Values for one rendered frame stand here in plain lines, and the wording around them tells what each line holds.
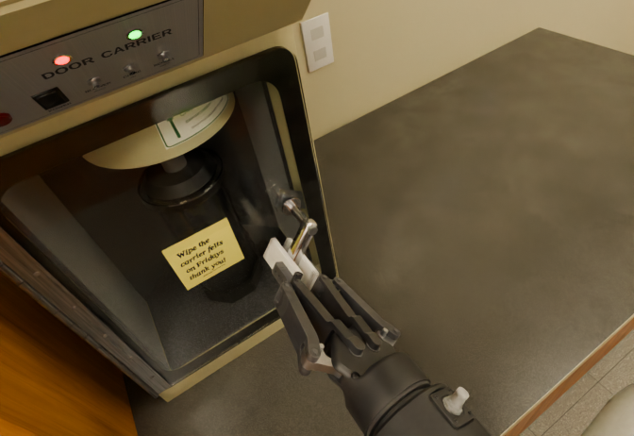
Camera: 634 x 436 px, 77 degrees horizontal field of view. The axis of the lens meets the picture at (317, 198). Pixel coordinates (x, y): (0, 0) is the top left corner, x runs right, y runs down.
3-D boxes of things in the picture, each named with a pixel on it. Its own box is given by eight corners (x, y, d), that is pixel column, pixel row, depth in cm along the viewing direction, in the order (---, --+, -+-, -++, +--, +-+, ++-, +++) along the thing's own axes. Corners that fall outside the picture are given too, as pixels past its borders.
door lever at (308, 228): (275, 257, 53) (258, 258, 51) (303, 196, 49) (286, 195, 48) (294, 284, 49) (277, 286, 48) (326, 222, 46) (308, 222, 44)
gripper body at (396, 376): (451, 375, 36) (385, 302, 43) (393, 399, 31) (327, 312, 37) (410, 427, 39) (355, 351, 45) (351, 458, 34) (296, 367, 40)
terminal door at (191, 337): (158, 389, 57) (-76, 186, 29) (336, 277, 65) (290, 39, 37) (159, 394, 56) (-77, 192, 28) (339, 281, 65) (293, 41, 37)
